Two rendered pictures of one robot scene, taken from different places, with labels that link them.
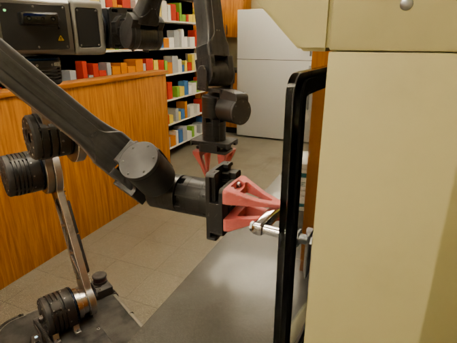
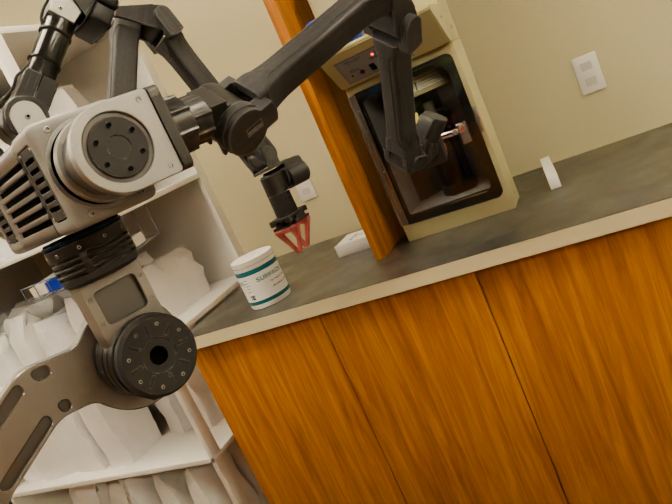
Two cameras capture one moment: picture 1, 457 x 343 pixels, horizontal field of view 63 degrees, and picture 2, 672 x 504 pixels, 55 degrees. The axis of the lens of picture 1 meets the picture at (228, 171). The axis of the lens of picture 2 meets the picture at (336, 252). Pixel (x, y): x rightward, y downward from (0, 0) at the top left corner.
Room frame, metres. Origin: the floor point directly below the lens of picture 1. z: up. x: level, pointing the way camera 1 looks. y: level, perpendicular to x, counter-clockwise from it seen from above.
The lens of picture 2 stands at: (0.72, 1.64, 1.39)
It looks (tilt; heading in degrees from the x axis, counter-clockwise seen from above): 12 degrees down; 274
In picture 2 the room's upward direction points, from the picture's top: 24 degrees counter-clockwise
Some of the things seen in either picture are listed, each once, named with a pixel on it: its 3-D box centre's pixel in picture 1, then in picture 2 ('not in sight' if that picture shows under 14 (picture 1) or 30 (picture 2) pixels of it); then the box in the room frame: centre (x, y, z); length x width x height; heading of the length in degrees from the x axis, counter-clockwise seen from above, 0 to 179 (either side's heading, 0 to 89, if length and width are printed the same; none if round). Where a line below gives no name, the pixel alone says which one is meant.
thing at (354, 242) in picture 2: not in sight; (363, 239); (0.74, -0.41, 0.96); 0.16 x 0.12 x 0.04; 157
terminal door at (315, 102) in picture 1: (319, 209); (425, 144); (0.49, -0.13, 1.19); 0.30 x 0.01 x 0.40; 151
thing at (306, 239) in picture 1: (305, 252); not in sight; (0.38, -0.09, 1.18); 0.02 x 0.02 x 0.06; 61
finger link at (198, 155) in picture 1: (211, 158); (294, 234); (0.89, 0.04, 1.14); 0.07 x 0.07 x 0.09; 66
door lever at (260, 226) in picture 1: (281, 219); (445, 134); (0.44, -0.07, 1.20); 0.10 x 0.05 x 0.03; 151
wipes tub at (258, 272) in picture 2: not in sight; (261, 277); (1.07, -0.23, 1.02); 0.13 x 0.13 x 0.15
